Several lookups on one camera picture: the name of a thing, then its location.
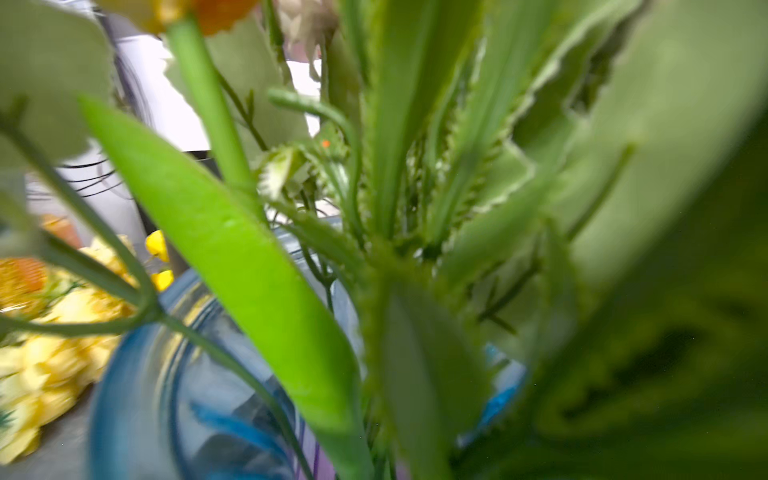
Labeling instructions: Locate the yellow poppy stem large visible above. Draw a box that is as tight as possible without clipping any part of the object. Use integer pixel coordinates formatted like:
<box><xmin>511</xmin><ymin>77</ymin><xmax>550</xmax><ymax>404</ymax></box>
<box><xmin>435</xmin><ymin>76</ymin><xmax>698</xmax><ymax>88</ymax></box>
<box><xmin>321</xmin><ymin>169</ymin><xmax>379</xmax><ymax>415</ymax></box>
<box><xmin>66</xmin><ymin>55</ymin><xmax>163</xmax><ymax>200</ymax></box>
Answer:
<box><xmin>145</xmin><ymin>230</ymin><xmax>175</xmax><ymax>292</ymax></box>

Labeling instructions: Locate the purple glass vase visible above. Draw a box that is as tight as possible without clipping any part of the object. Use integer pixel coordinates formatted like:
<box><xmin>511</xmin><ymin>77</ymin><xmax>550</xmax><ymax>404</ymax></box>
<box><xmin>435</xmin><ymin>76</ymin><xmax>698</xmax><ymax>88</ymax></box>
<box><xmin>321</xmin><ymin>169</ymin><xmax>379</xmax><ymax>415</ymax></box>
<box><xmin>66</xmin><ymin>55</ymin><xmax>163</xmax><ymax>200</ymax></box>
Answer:
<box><xmin>88</xmin><ymin>215</ymin><xmax>529</xmax><ymax>480</ymax></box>

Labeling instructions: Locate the yellow tulip bouquet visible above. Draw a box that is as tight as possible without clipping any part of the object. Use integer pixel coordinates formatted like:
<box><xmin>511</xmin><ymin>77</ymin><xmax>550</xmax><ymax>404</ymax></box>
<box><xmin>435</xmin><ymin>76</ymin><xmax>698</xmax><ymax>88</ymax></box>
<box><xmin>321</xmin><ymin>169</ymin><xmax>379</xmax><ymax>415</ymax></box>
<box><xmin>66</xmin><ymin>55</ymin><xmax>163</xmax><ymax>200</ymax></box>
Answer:
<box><xmin>80</xmin><ymin>1</ymin><xmax>374</xmax><ymax>479</ymax></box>

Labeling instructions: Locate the yellow carnation bouquet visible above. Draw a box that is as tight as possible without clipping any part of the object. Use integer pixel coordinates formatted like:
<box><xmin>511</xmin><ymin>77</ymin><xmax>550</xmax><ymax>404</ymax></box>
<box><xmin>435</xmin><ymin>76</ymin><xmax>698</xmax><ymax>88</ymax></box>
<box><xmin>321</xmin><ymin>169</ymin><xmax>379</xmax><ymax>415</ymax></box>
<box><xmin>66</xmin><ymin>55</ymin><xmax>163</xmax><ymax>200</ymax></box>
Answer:
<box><xmin>1</xmin><ymin>1</ymin><xmax>767</xmax><ymax>479</ymax></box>

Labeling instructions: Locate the red lid plastic jar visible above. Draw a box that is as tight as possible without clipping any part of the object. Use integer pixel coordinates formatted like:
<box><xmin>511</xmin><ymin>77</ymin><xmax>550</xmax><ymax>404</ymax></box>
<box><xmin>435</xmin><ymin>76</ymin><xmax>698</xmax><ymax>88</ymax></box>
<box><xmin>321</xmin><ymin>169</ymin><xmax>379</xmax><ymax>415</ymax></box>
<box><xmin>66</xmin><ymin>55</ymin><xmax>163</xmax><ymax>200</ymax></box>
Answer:
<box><xmin>1</xmin><ymin>257</ymin><xmax>83</xmax><ymax>319</ymax></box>

